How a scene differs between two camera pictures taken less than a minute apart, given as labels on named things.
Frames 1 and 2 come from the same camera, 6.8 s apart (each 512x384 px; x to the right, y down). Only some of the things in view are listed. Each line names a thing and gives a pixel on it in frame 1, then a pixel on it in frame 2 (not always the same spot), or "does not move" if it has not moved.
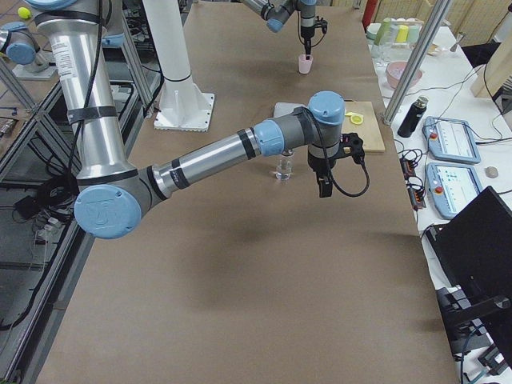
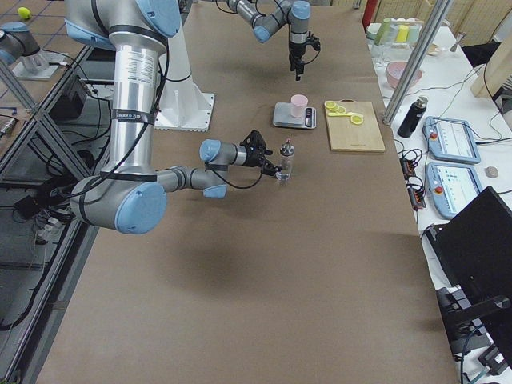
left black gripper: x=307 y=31 -> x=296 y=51
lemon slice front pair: x=356 y=119 does not move
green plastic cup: x=382 y=31 does not move
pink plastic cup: x=305 y=63 -> x=298 y=105
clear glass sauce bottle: x=286 y=167 does not move
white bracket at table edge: x=182 y=106 does not move
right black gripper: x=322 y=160 -> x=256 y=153
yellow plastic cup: x=402 y=34 does not move
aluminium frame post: x=416 y=62 does not move
